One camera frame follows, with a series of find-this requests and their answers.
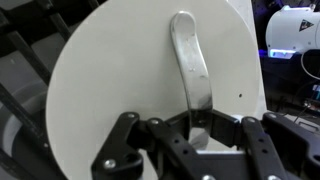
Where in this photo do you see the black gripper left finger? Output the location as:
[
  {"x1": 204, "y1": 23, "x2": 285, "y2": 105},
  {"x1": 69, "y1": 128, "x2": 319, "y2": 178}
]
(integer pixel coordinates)
[{"x1": 91, "y1": 111, "x2": 204, "y2": 180}]

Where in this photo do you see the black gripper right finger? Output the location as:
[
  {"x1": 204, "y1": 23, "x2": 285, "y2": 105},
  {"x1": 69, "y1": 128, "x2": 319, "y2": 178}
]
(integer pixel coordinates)
[{"x1": 211, "y1": 109, "x2": 320, "y2": 180}]

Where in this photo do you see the white pot lid steel handle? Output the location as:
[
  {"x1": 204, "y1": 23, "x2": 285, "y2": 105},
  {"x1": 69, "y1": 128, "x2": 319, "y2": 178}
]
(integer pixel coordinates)
[{"x1": 45, "y1": 0, "x2": 261, "y2": 180}]

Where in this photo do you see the white cable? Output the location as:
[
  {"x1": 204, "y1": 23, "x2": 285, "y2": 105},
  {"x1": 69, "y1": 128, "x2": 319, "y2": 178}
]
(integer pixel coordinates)
[{"x1": 299, "y1": 49, "x2": 320, "y2": 81}]

